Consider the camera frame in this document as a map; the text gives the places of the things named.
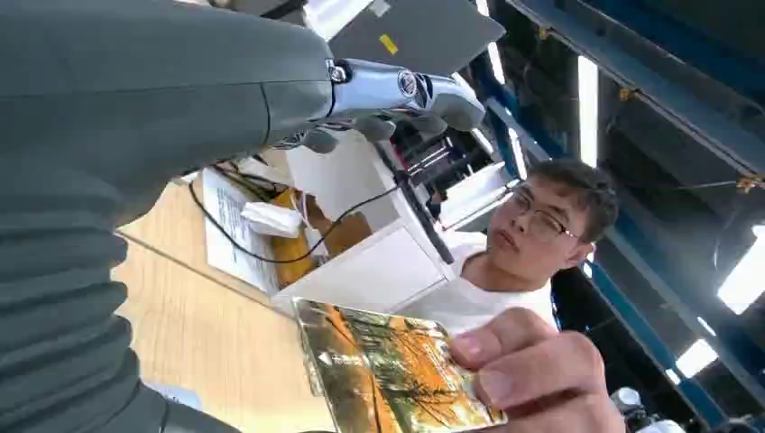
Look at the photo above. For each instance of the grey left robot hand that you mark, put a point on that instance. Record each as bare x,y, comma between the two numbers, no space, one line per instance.
149,89

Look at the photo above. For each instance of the person's hand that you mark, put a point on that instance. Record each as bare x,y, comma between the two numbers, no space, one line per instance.
538,370

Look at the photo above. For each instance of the glossy orange picture card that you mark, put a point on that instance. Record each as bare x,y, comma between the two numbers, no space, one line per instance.
388,370

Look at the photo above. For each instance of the ribbed grey left robot arm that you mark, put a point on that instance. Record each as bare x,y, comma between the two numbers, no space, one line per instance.
54,311

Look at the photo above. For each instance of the white and black device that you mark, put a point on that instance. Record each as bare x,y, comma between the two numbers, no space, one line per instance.
639,412

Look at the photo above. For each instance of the blue steel beam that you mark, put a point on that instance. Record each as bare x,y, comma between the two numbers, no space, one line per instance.
657,83
645,340

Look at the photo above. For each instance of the person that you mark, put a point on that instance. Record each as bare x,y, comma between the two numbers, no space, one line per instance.
538,239

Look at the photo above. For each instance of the person's glasses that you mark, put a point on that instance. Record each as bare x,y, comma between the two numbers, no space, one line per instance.
541,221

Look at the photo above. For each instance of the ceiling light panel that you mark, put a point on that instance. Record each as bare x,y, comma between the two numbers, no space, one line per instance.
587,113
744,281
693,358

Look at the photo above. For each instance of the white printed paper sheet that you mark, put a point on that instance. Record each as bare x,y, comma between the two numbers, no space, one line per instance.
230,239

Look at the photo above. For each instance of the white box machine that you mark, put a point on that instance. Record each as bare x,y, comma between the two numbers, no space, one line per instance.
370,269

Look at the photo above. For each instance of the yellow sticker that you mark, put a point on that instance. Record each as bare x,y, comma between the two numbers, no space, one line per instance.
388,44

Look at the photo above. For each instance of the grey panel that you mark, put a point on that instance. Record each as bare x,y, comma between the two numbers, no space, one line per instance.
430,36

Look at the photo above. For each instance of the pale paper sheet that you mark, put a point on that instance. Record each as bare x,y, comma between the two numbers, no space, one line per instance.
176,395

